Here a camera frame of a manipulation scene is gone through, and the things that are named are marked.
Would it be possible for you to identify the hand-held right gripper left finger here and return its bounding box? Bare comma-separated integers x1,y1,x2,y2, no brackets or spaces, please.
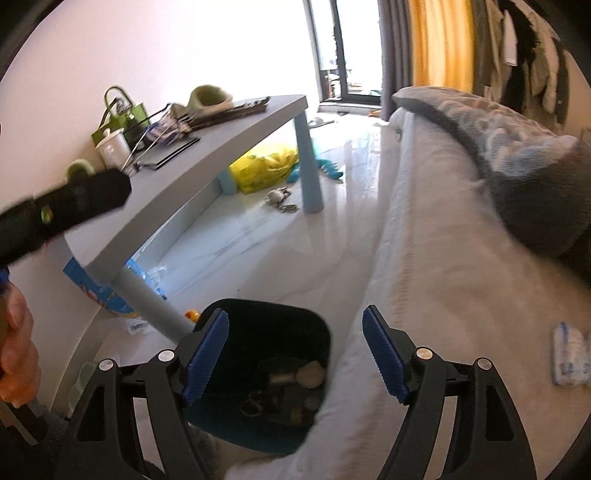
55,308,230,480

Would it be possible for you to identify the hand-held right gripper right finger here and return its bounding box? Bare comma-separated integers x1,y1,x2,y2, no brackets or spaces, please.
361,305,539,480

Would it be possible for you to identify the dark trash bin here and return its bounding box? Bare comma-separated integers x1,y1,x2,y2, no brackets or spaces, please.
185,298,333,455

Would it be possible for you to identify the person's left forearm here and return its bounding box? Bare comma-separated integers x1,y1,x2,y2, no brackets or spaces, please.
0,399,75,480

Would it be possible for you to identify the person's left hand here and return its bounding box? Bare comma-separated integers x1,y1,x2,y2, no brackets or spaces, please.
0,277,42,407

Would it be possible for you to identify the green round object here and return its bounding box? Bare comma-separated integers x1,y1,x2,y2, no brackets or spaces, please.
65,159,98,183

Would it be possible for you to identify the white lidded mug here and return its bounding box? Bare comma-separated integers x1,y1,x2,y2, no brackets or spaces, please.
95,129,131,169

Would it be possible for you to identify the light grey bed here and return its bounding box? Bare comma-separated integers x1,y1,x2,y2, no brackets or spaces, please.
222,108,591,480

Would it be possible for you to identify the blue printed package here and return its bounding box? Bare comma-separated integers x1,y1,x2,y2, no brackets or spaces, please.
62,256,167,319

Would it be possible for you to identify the green handbag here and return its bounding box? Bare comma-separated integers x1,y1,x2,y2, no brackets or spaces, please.
91,86,151,146

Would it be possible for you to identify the black flat notebook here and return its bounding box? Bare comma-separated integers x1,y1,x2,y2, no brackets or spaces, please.
137,137,201,171

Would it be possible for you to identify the pale blue table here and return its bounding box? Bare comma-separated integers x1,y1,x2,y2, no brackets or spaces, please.
62,95,324,340

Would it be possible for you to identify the blue cartoon tissue pack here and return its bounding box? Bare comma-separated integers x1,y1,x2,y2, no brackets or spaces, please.
551,323,591,386

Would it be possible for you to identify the dark folding fan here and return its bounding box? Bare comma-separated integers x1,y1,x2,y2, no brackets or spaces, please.
185,96,271,132

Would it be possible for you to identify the teal plush toy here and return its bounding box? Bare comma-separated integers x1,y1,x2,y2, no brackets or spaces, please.
286,159,345,184

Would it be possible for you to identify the yellow plastic bag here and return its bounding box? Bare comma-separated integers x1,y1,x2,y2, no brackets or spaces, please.
229,142,300,195

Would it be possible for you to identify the grey fleece blanket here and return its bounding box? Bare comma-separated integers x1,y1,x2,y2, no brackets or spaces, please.
392,86,591,268

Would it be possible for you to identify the dark framed window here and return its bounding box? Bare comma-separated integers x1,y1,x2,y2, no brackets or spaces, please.
305,0,384,102

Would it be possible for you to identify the grey curtain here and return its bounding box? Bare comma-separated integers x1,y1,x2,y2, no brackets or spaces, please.
378,0,416,93

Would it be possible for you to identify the yellow curtain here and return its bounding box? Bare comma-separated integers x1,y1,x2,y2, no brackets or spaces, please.
409,0,476,93

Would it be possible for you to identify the row of hanging clothes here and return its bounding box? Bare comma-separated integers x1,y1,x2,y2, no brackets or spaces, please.
471,0,578,125

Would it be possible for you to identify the black wire holder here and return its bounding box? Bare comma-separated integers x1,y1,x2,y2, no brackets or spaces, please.
122,106,195,162

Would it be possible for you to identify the small plush keychain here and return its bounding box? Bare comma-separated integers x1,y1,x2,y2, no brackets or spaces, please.
264,188,298,214

